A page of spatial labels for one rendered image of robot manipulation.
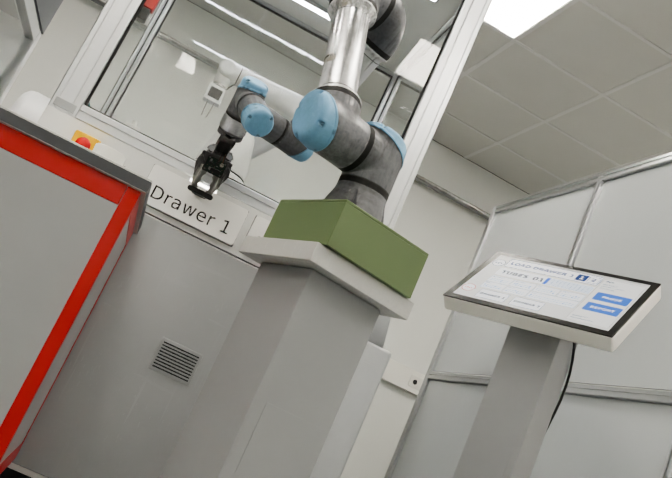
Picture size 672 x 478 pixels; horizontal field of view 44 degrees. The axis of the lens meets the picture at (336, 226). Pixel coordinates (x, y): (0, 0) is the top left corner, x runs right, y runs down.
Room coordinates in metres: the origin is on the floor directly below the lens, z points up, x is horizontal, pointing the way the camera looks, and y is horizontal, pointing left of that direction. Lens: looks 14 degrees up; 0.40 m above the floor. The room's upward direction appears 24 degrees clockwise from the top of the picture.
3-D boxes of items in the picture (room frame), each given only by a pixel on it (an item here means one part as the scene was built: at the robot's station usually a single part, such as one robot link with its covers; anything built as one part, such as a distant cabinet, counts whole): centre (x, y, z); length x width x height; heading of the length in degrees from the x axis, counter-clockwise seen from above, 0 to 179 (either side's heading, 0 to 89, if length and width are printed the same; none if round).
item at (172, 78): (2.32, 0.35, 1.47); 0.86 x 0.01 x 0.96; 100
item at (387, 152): (1.75, -0.01, 1.03); 0.13 x 0.12 x 0.14; 123
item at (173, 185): (2.28, 0.38, 0.87); 0.29 x 0.02 x 0.11; 100
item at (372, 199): (1.76, -0.02, 0.91); 0.15 x 0.15 x 0.10
